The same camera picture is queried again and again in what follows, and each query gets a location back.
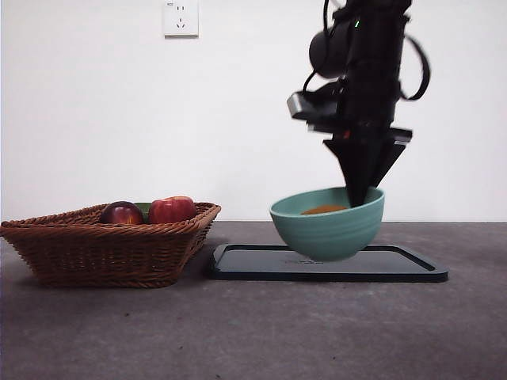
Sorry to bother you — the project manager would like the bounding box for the brown kiwi fruit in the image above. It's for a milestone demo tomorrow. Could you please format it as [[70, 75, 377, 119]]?
[[299, 203, 349, 216]]

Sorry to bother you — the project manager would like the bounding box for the teal ceramic bowl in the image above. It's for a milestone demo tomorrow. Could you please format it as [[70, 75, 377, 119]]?
[[269, 186, 386, 262]]

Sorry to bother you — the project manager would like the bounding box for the dark rectangular tray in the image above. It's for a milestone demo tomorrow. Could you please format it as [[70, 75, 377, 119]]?
[[208, 243, 449, 283]]

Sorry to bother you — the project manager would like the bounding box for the green leaf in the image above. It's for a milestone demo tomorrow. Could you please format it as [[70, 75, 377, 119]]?
[[134, 202, 154, 222]]

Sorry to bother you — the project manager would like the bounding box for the dark red apple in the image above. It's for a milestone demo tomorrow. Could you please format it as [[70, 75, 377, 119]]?
[[98, 201, 144, 226]]

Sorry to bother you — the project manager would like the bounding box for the brown wicker basket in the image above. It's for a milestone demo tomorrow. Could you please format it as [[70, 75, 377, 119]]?
[[0, 202, 222, 290]]

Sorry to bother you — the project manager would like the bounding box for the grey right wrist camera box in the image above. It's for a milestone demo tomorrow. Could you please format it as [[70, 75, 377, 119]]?
[[287, 89, 345, 122]]

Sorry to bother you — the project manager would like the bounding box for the white wall socket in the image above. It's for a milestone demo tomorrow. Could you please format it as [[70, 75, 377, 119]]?
[[164, 0, 200, 40]]

